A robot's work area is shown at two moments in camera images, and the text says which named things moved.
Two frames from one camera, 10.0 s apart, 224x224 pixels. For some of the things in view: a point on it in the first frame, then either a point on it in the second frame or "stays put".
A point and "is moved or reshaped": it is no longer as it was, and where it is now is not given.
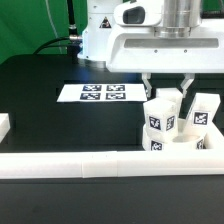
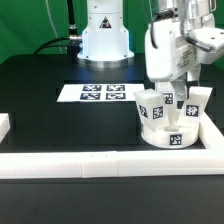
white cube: [161, 118] is moved or reshaped
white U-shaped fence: [192, 161] stays put
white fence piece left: [4, 125] stays put
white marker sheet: [102, 92] stays put
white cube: [201, 113] is moved or reshaped
